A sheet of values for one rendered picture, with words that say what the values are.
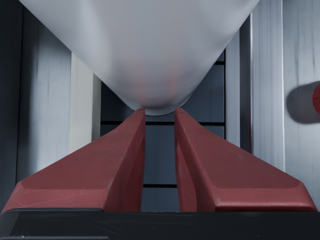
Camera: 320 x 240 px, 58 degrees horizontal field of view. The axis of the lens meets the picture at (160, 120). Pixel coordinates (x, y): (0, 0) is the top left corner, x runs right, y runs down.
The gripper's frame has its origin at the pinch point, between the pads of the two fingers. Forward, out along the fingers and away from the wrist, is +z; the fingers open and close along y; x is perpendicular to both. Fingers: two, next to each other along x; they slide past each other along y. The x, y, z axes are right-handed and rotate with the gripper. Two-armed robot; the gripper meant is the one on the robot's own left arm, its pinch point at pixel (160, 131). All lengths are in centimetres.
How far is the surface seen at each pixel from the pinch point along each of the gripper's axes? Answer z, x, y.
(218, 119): 4.8, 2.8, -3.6
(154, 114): 4.0, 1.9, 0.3
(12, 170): 5.8, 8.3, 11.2
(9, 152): 6.3, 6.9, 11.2
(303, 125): 8.5, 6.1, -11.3
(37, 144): 7.6, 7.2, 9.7
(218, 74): 6.6, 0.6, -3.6
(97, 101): 3.4, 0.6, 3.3
